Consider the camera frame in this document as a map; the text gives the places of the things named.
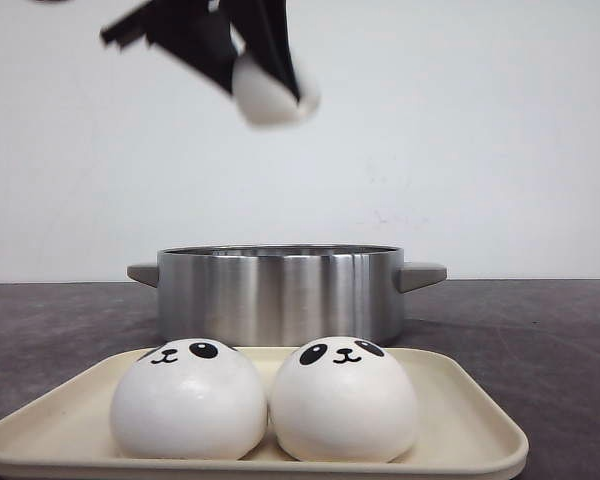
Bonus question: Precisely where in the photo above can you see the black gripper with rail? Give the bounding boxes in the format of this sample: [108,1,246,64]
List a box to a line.
[100,0,301,102]

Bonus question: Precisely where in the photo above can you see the beige rectangular tray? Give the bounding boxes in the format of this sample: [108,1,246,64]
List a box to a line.
[0,348,529,479]

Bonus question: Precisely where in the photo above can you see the panda bun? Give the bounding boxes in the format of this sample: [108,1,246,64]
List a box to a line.
[109,338,268,460]
[269,336,419,463]

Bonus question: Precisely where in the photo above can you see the stainless steel pot grey handles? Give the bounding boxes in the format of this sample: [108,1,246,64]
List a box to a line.
[127,244,447,346]

